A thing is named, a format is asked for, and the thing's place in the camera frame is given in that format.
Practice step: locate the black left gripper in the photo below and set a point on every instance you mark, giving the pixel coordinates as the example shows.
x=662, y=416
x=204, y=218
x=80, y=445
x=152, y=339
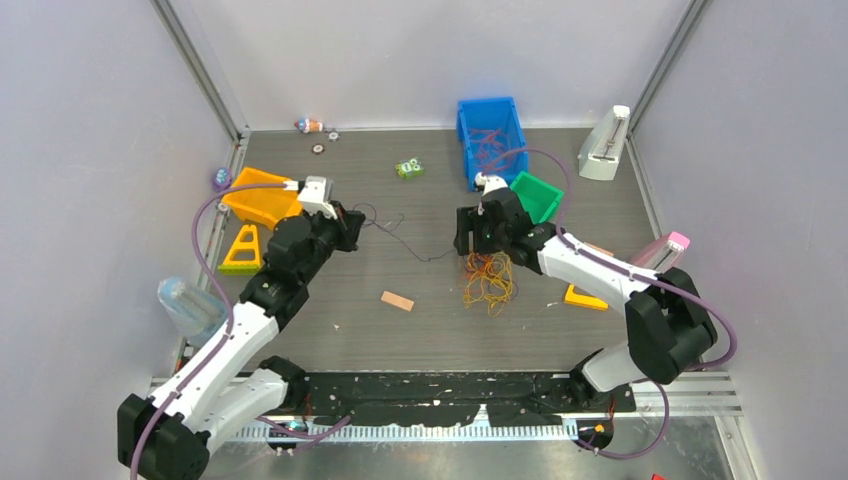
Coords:
x=347, y=226

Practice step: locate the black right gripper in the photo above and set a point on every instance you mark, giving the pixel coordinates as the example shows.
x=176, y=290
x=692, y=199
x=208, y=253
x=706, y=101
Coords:
x=470, y=219

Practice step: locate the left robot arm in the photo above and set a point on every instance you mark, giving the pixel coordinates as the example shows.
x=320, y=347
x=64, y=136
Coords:
x=173, y=432

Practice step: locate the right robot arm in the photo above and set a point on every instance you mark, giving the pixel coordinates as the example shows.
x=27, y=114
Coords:
x=667, y=325

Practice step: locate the green monster toy block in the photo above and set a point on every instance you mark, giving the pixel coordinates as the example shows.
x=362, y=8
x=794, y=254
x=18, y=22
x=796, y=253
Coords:
x=409, y=169

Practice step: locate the blue plastic bin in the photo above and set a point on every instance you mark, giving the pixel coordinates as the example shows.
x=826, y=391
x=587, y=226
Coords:
x=487, y=129

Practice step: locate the green plastic bin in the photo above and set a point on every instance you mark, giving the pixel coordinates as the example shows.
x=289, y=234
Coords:
x=540, y=199

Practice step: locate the small wooden block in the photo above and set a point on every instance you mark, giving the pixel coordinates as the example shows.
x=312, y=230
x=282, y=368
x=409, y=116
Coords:
x=397, y=301

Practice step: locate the small white gear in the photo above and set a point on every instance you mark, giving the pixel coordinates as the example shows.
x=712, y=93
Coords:
x=332, y=136

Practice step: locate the orange plastic bin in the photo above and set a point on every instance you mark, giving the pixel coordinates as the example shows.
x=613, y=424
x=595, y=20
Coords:
x=263, y=206

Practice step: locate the small clown figurine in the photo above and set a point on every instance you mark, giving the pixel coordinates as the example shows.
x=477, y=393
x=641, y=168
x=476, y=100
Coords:
x=307, y=125

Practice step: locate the yellow triangle block left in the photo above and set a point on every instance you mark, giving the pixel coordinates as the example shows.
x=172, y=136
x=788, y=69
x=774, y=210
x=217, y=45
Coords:
x=244, y=256

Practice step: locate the yellow triangle block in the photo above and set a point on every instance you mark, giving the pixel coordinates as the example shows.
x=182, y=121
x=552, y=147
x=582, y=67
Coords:
x=244, y=256
x=574, y=298

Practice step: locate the yellow triangle block right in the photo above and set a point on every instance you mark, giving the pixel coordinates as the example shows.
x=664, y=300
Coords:
x=574, y=298

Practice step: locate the purple round toy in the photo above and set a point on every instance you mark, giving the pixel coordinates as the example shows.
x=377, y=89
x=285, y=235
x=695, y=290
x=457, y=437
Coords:
x=221, y=180

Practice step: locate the white metronome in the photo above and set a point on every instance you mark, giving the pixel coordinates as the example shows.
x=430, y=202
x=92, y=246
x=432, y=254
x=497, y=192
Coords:
x=600, y=153

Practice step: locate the clear plastic bottle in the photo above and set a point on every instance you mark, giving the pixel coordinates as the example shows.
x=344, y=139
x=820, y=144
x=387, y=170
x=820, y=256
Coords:
x=196, y=314

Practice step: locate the pink metronome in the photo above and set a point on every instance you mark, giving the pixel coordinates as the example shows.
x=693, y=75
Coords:
x=663, y=253

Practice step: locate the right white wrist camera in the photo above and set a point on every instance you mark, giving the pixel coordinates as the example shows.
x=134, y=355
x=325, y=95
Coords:
x=488, y=184

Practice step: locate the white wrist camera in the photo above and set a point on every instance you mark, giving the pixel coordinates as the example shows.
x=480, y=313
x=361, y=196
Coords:
x=314, y=195
x=488, y=184

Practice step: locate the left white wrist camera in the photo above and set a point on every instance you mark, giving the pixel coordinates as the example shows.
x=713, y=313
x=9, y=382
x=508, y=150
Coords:
x=314, y=195

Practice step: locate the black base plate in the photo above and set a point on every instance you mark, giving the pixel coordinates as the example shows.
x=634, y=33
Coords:
x=446, y=399

